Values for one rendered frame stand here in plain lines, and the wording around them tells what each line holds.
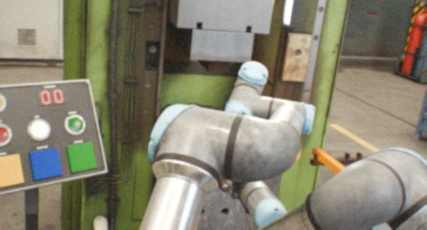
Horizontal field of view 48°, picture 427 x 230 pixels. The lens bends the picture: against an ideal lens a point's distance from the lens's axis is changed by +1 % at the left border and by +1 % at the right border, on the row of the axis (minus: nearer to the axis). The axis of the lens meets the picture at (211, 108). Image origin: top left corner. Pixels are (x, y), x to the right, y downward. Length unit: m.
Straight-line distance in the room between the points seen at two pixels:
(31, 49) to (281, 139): 6.08
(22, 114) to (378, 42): 8.57
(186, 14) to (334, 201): 0.80
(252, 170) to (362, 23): 8.49
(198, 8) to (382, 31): 8.18
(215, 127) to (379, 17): 8.70
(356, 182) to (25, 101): 0.88
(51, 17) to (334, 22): 5.27
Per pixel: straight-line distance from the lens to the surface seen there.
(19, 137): 1.33
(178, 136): 0.79
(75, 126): 1.38
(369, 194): 0.86
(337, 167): 1.55
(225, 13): 1.48
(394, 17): 9.63
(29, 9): 6.67
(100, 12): 1.57
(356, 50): 9.26
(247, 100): 1.18
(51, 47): 6.76
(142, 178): 1.75
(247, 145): 0.77
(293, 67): 1.72
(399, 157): 0.96
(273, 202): 1.14
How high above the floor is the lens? 1.56
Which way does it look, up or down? 17 degrees down
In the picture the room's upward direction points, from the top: 6 degrees clockwise
